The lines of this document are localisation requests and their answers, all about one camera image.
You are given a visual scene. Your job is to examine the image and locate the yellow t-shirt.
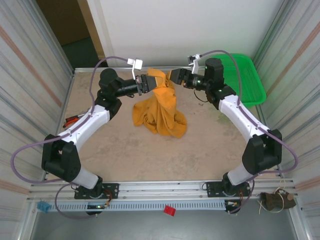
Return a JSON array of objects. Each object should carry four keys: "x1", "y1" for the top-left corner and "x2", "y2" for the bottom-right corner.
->
[{"x1": 132, "y1": 67, "x2": 188, "y2": 139}]

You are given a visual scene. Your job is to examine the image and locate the green plastic basket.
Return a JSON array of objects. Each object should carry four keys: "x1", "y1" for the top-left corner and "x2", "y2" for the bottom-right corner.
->
[{"x1": 212, "y1": 52, "x2": 267, "y2": 109}]

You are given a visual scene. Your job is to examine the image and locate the brown wooden door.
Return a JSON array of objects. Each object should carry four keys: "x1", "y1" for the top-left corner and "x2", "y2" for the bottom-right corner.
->
[{"x1": 36, "y1": 0, "x2": 107, "y2": 61}]

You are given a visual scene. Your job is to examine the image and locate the red plastic block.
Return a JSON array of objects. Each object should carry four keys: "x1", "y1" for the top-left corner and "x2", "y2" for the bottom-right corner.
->
[{"x1": 163, "y1": 204, "x2": 177, "y2": 217}]

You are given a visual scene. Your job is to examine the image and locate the blue plastic clip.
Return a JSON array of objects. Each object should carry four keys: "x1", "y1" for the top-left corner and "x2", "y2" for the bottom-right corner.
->
[{"x1": 36, "y1": 201, "x2": 52, "y2": 213}]

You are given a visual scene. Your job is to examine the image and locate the brown cloth pouch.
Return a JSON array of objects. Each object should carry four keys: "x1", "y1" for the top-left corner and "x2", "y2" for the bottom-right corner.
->
[{"x1": 258, "y1": 188, "x2": 297, "y2": 213}]

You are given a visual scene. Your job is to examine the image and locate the aluminium table edge rail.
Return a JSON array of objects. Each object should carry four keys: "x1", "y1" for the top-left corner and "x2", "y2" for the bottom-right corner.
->
[{"x1": 73, "y1": 66, "x2": 191, "y2": 74}]

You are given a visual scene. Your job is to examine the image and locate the thin black cable loop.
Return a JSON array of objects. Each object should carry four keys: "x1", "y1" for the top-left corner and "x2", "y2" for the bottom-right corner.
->
[{"x1": 194, "y1": 88, "x2": 208, "y2": 103}]

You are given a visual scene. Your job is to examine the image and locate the red-handled pliers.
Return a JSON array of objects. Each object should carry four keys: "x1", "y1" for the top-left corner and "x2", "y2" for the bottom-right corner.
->
[{"x1": 63, "y1": 113, "x2": 86, "y2": 128}]

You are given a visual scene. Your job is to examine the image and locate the white door frame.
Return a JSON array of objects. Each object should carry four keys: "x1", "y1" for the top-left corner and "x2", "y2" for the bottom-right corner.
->
[{"x1": 86, "y1": 0, "x2": 118, "y2": 68}]

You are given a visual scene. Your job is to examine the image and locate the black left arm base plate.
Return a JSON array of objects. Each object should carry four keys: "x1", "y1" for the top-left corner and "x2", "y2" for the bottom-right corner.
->
[{"x1": 74, "y1": 183, "x2": 120, "y2": 200}]

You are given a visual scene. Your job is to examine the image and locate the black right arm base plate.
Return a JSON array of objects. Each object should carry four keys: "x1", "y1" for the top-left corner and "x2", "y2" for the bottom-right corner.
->
[{"x1": 206, "y1": 181, "x2": 252, "y2": 198}]

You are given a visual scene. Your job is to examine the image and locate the white slotted cable duct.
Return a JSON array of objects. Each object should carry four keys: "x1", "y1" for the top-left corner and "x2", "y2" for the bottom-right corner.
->
[{"x1": 47, "y1": 199, "x2": 227, "y2": 213}]

